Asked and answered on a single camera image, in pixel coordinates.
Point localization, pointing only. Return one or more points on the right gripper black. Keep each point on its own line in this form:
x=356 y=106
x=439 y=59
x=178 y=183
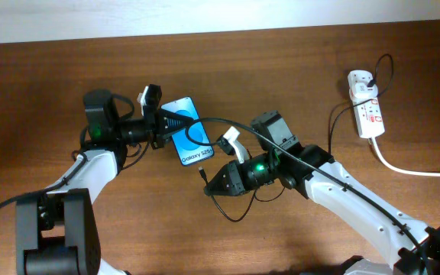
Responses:
x=234 y=176

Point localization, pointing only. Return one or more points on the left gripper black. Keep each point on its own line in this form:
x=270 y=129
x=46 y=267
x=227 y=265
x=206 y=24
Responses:
x=158 y=119

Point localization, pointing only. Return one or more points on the blue Galaxy smartphone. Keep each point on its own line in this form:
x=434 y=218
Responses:
x=189 y=152

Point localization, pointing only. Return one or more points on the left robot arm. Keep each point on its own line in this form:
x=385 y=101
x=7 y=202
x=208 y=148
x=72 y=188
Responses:
x=55 y=227

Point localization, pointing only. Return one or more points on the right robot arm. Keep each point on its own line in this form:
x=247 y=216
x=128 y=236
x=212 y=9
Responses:
x=407 y=245

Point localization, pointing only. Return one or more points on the white charger adapter plug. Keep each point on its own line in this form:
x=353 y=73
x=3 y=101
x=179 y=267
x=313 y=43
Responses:
x=360 y=92

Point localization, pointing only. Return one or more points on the white power strip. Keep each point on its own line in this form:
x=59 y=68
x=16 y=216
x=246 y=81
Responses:
x=367 y=114

